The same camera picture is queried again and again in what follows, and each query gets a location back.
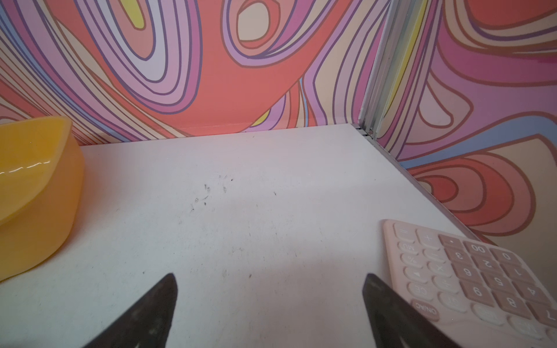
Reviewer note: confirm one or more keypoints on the yellow plastic storage box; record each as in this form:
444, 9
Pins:
42, 175

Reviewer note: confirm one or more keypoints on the pink calculator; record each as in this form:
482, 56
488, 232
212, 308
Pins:
477, 294

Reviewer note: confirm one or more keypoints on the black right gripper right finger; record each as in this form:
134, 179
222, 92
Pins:
393, 321

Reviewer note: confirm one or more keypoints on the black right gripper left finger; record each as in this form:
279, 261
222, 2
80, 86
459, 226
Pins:
147, 323

